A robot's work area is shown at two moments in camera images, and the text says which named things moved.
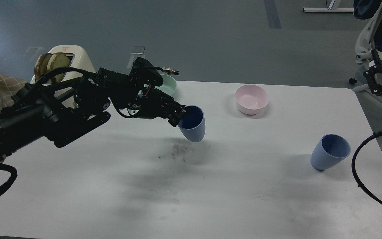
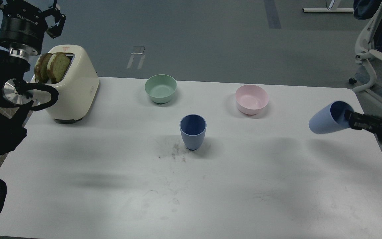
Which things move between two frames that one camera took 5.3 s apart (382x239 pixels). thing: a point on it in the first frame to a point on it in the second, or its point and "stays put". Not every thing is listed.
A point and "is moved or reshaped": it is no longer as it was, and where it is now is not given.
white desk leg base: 326,9 stays put
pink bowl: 251,99 stays put
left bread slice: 40,66 stays put
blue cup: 192,126 is moved or reshaped
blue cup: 331,149 to 331,119
